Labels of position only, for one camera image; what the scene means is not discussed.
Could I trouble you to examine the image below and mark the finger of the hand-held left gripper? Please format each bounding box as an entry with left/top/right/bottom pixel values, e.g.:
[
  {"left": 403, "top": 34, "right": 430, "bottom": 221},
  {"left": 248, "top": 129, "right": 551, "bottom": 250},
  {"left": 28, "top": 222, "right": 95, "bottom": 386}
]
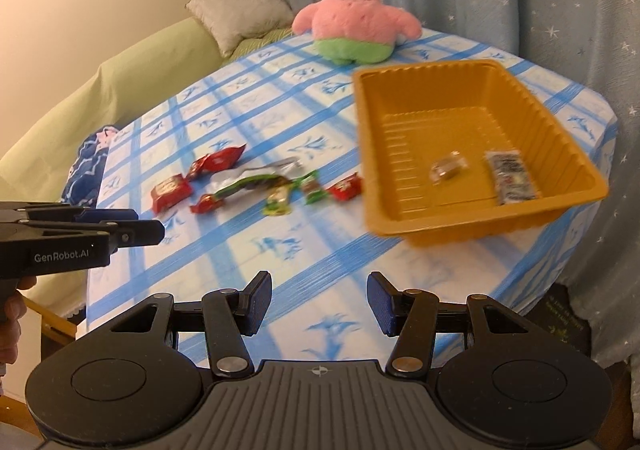
[
  {"left": 102, "top": 220, "right": 166, "bottom": 255},
  {"left": 70, "top": 208, "right": 139, "bottom": 227}
]

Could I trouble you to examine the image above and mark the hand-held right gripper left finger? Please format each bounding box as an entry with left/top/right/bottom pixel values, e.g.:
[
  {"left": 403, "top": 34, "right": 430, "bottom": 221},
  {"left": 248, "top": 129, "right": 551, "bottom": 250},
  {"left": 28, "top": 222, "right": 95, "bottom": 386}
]
[{"left": 107, "top": 271, "right": 273, "bottom": 378}]

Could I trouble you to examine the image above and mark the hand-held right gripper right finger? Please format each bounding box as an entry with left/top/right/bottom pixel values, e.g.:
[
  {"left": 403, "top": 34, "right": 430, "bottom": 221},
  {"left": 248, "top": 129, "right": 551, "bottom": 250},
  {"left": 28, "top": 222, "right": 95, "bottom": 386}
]
[{"left": 366, "top": 272, "right": 536, "bottom": 378}]

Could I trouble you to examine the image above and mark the red gold-print candy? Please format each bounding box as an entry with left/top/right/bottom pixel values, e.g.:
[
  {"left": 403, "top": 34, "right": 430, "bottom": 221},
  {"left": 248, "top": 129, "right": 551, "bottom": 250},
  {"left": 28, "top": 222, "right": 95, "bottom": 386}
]
[{"left": 189, "top": 193, "right": 227, "bottom": 215}]

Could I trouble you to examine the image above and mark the red crinkled snack wrapper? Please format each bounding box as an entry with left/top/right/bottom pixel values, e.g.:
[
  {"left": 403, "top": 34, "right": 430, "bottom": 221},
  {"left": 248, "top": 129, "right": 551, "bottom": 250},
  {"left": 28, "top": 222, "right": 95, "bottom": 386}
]
[{"left": 186, "top": 143, "right": 247, "bottom": 182}]

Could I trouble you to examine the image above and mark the yellow green candy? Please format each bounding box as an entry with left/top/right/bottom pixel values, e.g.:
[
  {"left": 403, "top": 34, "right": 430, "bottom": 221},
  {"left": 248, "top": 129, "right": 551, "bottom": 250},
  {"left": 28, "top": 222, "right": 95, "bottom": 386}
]
[{"left": 263, "top": 182, "right": 293, "bottom": 217}]

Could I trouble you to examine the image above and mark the silver green snack packet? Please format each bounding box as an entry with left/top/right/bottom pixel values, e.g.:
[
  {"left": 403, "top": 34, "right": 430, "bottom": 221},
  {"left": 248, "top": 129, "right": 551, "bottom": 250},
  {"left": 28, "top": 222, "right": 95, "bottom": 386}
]
[{"left": 209, "top": 156, "right": 304, "bottom": 198}]

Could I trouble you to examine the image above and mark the red white-print candy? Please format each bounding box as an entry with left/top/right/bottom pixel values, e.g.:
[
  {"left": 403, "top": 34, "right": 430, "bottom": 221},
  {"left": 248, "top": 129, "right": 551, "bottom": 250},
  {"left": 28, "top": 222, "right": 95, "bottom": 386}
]
[{"left": 327, "top": 172, "right": 363, "bottom": 201}]

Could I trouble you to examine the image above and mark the orange plastic tray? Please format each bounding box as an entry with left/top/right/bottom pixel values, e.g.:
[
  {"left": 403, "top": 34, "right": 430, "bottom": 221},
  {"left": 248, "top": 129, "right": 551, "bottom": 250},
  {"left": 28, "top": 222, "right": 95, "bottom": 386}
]
[{"left": 352, "top": 60, "right": 610, "bottom": 248}]

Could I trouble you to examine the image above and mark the person's left hand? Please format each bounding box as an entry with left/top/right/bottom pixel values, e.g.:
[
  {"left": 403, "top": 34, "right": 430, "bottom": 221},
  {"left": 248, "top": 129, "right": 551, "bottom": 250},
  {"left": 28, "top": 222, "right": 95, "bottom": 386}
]
[{"left": 0, "top": 275, "right": 37, "bottom": 366}]

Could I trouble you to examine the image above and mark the red rectangular snack packet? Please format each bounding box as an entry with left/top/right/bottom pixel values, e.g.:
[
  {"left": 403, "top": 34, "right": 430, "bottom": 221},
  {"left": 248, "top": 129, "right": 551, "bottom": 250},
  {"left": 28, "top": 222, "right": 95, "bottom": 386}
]
[{"left": 151, "top": 173, "right": 193, "bottom": 215}]

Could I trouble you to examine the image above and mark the blue patterned cloth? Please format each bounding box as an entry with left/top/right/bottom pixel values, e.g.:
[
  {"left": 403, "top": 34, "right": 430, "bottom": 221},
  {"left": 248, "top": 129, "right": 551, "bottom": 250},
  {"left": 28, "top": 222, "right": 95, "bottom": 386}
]
[{"left": 62, "top": 127, "right": 121, "bottom": 205}]

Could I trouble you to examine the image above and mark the light wooden furniture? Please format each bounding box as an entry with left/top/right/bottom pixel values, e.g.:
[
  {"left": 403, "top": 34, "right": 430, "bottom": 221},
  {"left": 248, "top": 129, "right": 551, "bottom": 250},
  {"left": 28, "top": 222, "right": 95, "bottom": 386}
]
[{"left": 22, "top": 297, "right": 81, "bottom": 366}]

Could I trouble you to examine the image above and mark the green covered sofa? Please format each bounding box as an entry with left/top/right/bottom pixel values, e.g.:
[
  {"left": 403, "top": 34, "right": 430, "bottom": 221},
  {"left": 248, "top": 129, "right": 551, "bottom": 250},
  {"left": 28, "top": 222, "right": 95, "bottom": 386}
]
[{"left": 0, "top": 17, "right": 296, "bottom": 325}]

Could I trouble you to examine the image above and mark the clear wrapped brown candy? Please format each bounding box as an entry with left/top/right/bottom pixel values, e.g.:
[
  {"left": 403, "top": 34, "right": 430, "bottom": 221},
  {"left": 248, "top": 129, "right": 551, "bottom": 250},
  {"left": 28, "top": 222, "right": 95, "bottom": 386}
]
[{"left": 430, "top": 150, "right": 468, "bottom": 185}]

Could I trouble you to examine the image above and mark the black white snack packet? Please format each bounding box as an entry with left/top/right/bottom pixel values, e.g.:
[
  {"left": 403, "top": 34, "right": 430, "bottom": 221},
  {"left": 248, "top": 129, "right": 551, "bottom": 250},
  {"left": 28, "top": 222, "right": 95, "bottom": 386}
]
[{"left": 484, "top": 149, "right": 543, "bottom": 205}]

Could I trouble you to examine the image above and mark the dark printed bag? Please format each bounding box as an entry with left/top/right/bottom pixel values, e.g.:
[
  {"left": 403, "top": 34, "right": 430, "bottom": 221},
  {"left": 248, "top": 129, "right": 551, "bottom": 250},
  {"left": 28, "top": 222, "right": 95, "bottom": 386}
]
[{"left": 520, "top": 282, "right": 596, "bottom": 361}]

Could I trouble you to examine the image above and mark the blue checked tablecloth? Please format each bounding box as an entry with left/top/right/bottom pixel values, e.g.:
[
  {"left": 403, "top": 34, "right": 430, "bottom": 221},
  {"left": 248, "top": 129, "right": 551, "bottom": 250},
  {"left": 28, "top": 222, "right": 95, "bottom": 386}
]
[{"left": 60, "top": 27, "right": 618, "bottom": 366}]

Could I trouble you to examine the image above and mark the beige pillow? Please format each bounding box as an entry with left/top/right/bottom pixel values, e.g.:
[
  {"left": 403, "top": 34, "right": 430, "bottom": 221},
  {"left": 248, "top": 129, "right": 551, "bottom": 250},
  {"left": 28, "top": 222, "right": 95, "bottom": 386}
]
[{"left": 185, "top": 0, "right": 295, "bottom": 58}]

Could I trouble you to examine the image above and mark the pink starfish plush toy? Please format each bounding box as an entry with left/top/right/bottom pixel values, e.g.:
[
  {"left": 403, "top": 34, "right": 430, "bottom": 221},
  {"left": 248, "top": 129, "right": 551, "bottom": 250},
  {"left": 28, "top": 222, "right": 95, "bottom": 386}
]
[{"left": 291, "top": 0, "right": 422, "bottom": 66}]

